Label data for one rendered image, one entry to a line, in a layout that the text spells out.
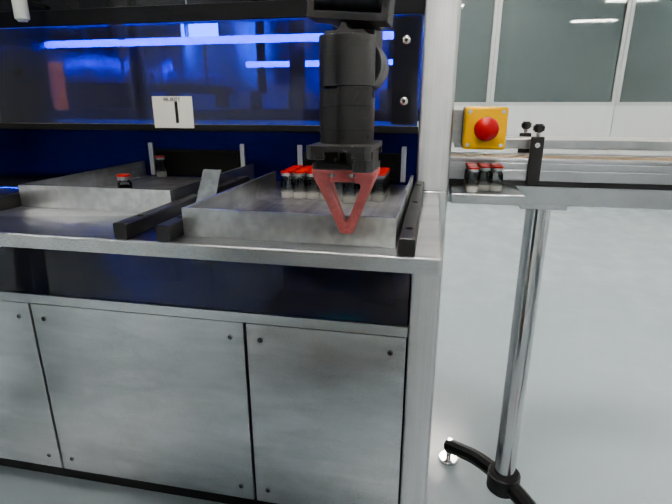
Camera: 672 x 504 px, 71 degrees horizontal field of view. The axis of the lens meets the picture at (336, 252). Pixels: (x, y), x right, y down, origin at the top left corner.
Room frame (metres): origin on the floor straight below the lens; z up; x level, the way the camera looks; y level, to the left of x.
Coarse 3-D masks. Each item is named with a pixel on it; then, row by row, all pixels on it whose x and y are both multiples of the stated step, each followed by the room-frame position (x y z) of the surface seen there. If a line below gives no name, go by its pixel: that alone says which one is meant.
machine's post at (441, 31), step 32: (448, 0) 0.87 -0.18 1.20; (448, 32) 0.87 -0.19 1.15; (448, 64) 0.87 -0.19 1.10; (448, 96) 0.87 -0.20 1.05; (448, 128) 0.86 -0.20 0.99; (448, 160) 0.86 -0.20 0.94; (416, 288) 0.87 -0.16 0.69; (416, 320) 0.87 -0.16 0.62; (416, 352) 0.87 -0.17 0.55; (416, 384) 0.87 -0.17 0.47; (416, 416) 0.87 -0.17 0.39; (416, 448) 0.87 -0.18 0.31; (416, 480) 0.87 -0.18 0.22
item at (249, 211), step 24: (240, 192) 0.73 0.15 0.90; (264, 192) 0.83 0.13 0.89; (408, 192) 0.72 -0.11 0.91; (192, 216) 0.56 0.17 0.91; (216, 216) 0.56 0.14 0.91; (240, 216) 0.55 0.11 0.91; (264, 216) 0.54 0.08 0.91; (288, 216) 0.54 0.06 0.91; (312, 216) 0.53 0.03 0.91; (360, 216) 0.52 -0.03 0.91; (384, 216) 0.66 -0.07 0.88; (264, 240) 0.54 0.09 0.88; (288, 240) 0.54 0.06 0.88; (312, 240) 0.53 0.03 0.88; (336, 240) 0.53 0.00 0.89; (360, 240) 0.52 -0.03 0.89; (384, 240) 0.51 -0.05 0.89
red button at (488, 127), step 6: (480, 120) 0.82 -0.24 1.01; (486, 120) 0.82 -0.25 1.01; (492, 120) 0.82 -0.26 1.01; (474, 126) 0.84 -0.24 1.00; (480, 126) 0.82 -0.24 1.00; (486, 126) 0.82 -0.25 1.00; (492, 126) 0.82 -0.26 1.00; (498, 126) 0.82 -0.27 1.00; (474, 132) 0.84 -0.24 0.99; (480, 132) 0.82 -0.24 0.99; (486, 132) 0.82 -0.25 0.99; (492, 132) 0.82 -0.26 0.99; (480, 138) 0.82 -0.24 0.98; (486, 138) 0.82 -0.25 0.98; (492, 138) 0.82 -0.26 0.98
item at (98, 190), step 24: (120, 168) 0.98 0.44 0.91; (144, 168) 1.07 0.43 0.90; (240, 168) 0.95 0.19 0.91; (24, 192) 0.74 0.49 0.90; (48, 192) 0.73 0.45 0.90; (72, 192) 0.72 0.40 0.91; (96, 192) 0.71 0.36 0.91; (120, 192) 0.70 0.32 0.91; (144, 192) 0.70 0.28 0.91; (168, 192) 0.69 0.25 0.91; (192, 192) 0.75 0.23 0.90
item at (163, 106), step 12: (156, 96) 0.97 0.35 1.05; (168, 96) 0.97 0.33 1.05; (180, 96) 0.96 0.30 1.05; (156, 108) 0.97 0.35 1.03; (168, 108) 0.97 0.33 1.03; (180, 108) 0.96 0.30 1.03; (192, 108) 0.96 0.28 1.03; (156, 120) 0.97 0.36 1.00; (168, 120) 0.97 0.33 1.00; (180, 120) 0.96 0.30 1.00; (192, 120) 0.96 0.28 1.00
